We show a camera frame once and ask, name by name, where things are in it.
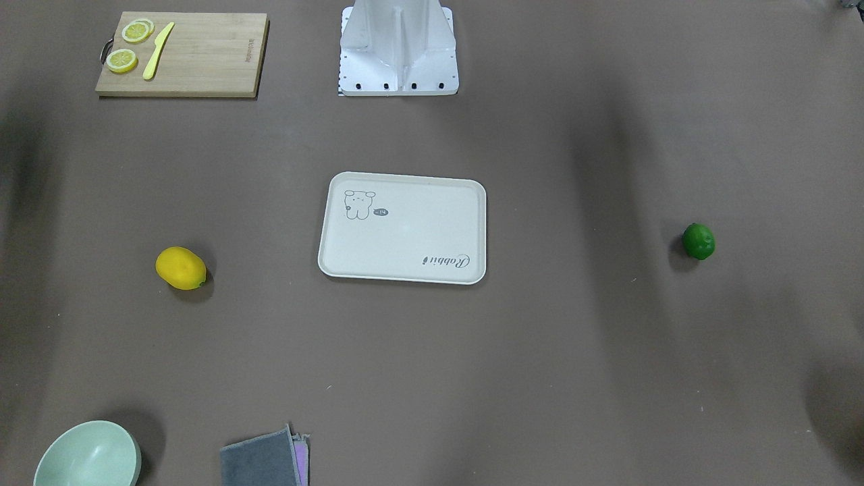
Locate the yellow lemon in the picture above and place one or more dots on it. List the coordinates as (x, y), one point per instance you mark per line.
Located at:
(181, 268)

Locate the green lime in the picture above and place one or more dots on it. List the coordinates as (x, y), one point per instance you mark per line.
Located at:
(698, 241)

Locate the cream rabbit tray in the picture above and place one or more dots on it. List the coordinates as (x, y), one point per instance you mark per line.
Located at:
(404, 228)

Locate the purple cloth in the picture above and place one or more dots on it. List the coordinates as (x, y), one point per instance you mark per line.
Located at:
(302, 453)

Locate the grey folded cloth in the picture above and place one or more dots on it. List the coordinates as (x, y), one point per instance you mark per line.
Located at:
(264, 460)

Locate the yellow plastic knife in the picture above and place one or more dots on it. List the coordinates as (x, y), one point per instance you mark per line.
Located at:
(153, 62)

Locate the bamboo cutting board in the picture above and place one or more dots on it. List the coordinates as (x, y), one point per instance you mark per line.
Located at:
(210, 55)

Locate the lemon slice lower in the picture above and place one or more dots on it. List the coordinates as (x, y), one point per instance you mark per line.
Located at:
(121, 61)

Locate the lemon slice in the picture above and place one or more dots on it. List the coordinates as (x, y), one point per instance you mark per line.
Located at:
(138, 30)
(121, 61)

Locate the lemon slice upper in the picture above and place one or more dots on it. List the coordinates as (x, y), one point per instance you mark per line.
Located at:
(138, 30)

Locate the mint green bowl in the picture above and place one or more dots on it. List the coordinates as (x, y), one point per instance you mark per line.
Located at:
(91, 453)

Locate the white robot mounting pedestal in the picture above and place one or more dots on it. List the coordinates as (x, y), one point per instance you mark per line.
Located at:
(397, 49)

